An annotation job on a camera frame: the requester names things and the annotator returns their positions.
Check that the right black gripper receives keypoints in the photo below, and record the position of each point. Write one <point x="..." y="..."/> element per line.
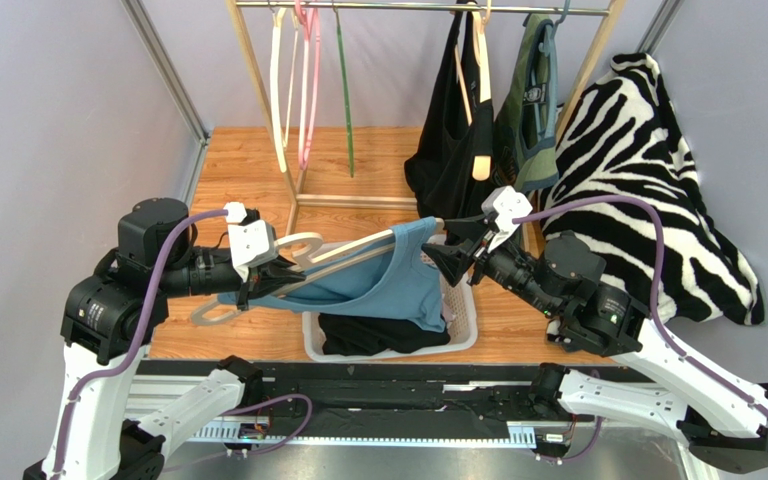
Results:
<point x="474" y="252"/>

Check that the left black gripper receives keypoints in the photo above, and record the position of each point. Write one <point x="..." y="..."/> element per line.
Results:
<point x="269" y="277"/>

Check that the lilac tank top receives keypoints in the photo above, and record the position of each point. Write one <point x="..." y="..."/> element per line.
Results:
<point x="447" y="314"/>

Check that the blue tank top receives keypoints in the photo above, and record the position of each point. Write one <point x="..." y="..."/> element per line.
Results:
<point x="387" y="280"/>

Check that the light wooden hanger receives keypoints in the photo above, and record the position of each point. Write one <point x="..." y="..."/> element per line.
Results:
<point x="483" y="135"/>

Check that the black tank top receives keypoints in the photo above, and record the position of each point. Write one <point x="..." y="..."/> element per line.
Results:
<point x="368" y="336"/>

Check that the cream plastic hanger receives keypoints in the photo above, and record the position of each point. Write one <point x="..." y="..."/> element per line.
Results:
<point x="285" y="40"/>

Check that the green plastic hanger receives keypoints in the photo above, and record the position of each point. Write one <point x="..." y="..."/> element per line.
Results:
<point x="346" y="93"/>

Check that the pink plastic hanger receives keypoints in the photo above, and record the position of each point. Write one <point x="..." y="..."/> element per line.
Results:
<point x="311" y="26"/>

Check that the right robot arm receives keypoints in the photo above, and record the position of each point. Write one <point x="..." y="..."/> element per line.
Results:
<point x="720" y="418"/>

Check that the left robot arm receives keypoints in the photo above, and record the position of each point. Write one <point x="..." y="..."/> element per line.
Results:
<point x="108" y="324"/>

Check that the olive green tank top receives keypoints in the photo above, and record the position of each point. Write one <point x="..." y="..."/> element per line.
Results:
<point x="519" y="162"/>

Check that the teal plastic hanger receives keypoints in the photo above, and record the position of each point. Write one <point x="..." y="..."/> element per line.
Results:
<point x="539" y="101"/>

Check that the white plastic basket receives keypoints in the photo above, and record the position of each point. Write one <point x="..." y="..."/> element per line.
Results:
<point x="464" y="330"/>

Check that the zebra print blanket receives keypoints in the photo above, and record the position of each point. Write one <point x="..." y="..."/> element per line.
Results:
<point x="629" y="188"/>

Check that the wooden clothes rack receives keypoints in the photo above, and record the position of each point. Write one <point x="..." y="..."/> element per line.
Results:
<point x="295" y="185"/>

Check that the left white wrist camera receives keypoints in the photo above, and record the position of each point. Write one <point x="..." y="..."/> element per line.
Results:
<point x="251" y="243"/>

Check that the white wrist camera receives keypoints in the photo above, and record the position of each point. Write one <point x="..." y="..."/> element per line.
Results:
<point x="501" y="209"/>
<point x="251" y="243"/>

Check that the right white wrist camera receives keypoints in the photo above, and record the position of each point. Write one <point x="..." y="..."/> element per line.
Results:
<point x="501" y="209"/>

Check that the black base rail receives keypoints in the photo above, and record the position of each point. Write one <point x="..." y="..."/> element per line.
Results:
<point x="389" y="402"/>

